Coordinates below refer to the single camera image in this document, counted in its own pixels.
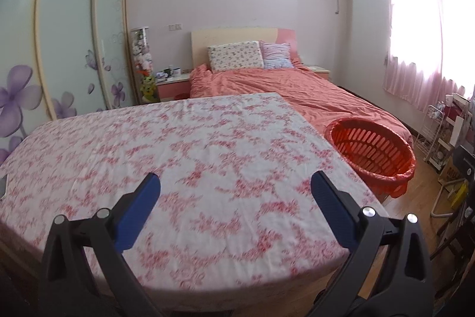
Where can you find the pink curtain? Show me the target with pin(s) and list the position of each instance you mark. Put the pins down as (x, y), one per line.
(430, 51)

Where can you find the wall power outlet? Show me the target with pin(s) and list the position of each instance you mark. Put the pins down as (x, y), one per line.
(175, 27)

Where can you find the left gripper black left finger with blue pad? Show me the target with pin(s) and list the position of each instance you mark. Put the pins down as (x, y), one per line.
(83, 271)

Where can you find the coral orange duvet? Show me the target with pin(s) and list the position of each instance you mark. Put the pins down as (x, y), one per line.
(319, 101)

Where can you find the orange plastic basket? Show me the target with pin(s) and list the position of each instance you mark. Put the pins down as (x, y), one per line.
(381, 158)

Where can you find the floral pillow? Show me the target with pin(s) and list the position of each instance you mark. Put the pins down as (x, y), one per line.
(235, 56)

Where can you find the pink nightstand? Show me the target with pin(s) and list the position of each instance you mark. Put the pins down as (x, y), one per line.
(174, 88)

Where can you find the floral pink white bedspread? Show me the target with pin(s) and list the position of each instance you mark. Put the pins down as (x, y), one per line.
(235, 224)

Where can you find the white wire rack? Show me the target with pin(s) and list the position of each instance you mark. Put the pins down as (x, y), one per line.
(427, 139)

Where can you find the plush toy display tube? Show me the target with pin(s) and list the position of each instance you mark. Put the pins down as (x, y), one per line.
(142, 64)

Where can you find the striped pink pillow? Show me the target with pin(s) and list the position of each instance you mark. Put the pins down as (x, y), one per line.
(276, 55)

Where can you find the flower pattern wardrobe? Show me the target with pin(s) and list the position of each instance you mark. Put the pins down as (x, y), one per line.
(60, 59)

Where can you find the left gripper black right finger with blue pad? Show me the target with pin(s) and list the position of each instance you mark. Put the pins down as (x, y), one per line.
(388, 271)

